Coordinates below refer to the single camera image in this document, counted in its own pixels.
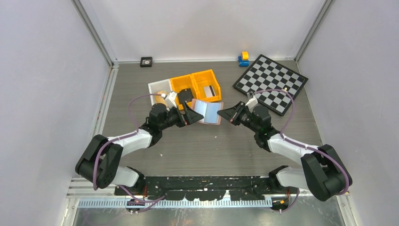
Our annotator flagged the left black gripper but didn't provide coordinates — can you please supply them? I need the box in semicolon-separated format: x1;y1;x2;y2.
160;102;203;131

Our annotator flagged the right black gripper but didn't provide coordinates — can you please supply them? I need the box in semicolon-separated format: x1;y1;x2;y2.
217;101;260;133

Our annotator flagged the tan leather card holder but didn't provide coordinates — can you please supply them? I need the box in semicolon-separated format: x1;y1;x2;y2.
192;99;223;125

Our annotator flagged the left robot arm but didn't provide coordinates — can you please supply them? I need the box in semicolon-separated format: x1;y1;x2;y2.
75;104;204;195

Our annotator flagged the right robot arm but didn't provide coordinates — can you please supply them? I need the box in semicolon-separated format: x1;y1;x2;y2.
217;102;353;201

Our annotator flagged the black card in bin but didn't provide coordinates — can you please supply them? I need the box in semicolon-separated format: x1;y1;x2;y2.
177;88;194;104

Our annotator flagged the white striped card in bin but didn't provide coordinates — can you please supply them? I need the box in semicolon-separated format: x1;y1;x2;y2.
203;85;216;98

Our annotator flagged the gold card in white bin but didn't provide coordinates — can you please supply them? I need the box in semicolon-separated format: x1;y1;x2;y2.
154;91;169;105

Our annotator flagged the left orange plastic bin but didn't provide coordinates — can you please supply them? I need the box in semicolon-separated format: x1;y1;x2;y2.
170;74;200;99

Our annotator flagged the orange plastic bin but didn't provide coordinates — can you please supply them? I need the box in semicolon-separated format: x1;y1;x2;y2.
192;69;222;102
170;74;200;99

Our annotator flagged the right orange plastic bin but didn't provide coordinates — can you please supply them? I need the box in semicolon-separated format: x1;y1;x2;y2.
192;69;222;102

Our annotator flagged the white plastic bin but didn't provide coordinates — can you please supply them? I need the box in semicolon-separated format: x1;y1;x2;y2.
148;79;172;105

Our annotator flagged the black and white chessboard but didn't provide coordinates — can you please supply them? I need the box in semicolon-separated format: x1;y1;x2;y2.
232;55;308;116

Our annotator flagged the blue and yellow toy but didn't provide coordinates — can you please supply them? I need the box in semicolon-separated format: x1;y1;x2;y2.
238;51;249;67

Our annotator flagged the small black square device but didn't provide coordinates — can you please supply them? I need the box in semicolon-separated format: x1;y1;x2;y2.
140;56;153;67

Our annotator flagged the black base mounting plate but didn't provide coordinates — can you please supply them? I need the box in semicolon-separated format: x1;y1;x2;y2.
114;175;297;202

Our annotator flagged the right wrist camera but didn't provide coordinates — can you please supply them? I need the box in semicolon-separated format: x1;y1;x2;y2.
245;92;258;110

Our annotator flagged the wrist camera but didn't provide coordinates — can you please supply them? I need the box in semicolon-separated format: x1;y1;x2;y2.
245;92;258;110
162;91;177;108

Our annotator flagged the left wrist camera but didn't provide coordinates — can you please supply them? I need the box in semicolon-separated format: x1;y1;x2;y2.
162;91;177;108

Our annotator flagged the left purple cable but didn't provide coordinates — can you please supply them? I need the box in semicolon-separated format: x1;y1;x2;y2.
92;93;166;213

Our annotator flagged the aluminium front rail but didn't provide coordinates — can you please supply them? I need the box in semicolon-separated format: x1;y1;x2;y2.
66;174;351;199

